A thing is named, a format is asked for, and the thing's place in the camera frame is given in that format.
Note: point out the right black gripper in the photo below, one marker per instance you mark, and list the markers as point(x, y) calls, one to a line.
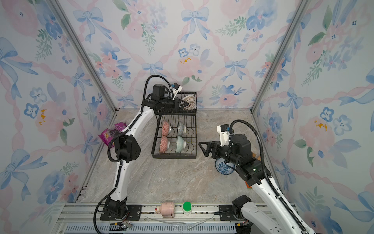
point(210, 147)

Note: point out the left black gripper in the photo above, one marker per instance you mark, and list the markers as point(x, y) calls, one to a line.
point(177, 104)

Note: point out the brown white lattice bowl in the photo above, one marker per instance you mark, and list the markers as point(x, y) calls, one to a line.
point(191, 100)

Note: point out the blue patterned bowl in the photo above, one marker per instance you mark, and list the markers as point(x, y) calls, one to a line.
point(224, 168)

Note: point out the dark blue striped bowl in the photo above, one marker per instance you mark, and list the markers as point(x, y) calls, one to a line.
point(181, 129)

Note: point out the light green bowl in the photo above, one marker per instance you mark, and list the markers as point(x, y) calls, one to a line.
point(180, 144)

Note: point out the red patterned bowl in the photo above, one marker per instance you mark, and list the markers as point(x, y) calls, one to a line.
point(166, 128)

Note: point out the grey floral patterned bowl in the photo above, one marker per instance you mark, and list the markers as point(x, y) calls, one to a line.
point(164, 144)

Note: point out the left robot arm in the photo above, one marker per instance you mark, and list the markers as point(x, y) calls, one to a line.
point(124, 148)

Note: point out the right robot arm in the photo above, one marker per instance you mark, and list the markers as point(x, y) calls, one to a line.
point(236, 148)

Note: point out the black two-tier dish rack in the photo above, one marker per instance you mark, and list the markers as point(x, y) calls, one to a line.
point(188, 118)

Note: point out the green lid bottle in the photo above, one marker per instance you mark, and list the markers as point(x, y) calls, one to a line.
point(187, 208)

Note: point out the pink cup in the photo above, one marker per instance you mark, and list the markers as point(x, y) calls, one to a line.
point(166, 210)

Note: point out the purple snack bag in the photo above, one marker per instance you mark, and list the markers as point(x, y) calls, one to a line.
point(108, 134)

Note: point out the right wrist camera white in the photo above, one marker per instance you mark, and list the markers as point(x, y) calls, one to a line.
point(224, 134)

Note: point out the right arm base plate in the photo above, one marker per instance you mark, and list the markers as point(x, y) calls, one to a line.
point(228, 212)

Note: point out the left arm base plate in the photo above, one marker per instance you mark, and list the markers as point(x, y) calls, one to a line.
point(133, 212)

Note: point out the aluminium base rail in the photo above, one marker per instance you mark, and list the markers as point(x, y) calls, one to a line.
point(78, 219)

